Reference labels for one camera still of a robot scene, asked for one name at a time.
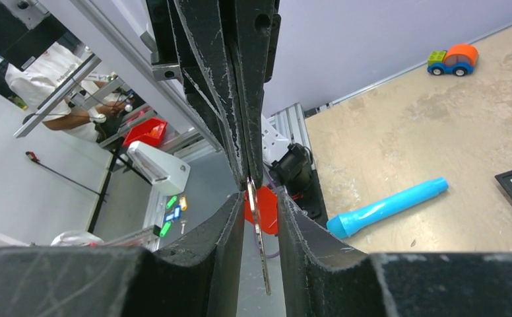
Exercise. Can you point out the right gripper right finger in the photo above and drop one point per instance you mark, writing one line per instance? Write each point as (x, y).
(323, 276)

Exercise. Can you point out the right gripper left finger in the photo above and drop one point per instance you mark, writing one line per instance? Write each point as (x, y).
(197, 275)

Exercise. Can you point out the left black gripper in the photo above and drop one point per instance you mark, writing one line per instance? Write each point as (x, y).
(227, 51)

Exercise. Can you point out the red key tag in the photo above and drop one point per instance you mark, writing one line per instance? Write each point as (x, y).
(267, 202)

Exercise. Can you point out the silver key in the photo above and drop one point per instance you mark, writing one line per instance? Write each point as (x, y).
(254, 208)

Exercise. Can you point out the blue plastic flashlight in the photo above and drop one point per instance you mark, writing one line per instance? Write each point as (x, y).
(346, 224)

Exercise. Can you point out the pile of coloured key tags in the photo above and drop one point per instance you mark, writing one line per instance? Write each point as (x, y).
(173, 210)

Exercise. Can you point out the white box device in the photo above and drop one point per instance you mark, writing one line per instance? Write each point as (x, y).
(167, 173)

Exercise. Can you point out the red plastic bin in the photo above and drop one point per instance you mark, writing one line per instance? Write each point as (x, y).
(150, 132)

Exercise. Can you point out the person in white shirt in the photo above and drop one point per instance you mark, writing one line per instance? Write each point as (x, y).
(39, 80)

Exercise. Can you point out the toy car orange blue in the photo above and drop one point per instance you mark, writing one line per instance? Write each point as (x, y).
(459, 60)

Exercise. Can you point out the aluminium frame rail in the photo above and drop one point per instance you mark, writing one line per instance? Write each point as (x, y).
(112, 30)

